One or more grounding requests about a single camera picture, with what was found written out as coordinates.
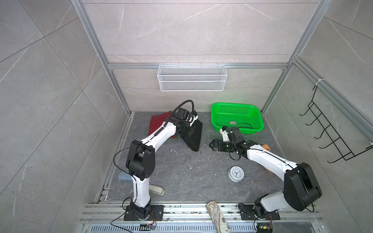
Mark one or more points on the black skirt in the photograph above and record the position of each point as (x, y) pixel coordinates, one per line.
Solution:
(192, 137)

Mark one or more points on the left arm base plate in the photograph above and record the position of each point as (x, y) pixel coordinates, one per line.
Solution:
(156, 211)

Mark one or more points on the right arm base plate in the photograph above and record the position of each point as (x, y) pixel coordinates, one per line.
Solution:
(247, 212)

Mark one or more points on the white wire wall basket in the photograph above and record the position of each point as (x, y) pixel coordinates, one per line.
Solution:
(192, 77)

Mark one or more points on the red polka dot skirt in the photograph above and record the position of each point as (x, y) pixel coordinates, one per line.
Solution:
(157, 120)

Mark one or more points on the green plastic basket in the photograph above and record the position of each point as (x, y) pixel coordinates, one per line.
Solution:
(245, 116)

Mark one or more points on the white alarm clock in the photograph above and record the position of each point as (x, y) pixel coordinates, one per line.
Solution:
(236, 174)

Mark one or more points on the light blue cup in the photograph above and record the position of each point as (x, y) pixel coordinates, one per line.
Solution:
(125, 177)

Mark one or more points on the orange plush toy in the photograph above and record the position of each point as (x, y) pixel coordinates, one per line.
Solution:
(265, 146)

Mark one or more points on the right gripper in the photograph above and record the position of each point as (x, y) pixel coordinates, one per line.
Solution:
(220, 142)

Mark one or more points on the patterned rolled cloth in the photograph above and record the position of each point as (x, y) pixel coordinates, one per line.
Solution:
(217, 217)

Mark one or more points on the beige remote control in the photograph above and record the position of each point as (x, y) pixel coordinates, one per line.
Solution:
(156, 189)

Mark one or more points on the black wall hook rack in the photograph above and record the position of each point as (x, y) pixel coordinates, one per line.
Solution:
(344, 151)

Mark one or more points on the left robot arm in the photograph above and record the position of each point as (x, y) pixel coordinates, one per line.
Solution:
(140, 163)

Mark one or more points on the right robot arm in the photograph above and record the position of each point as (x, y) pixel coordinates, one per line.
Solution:
(301, 188)

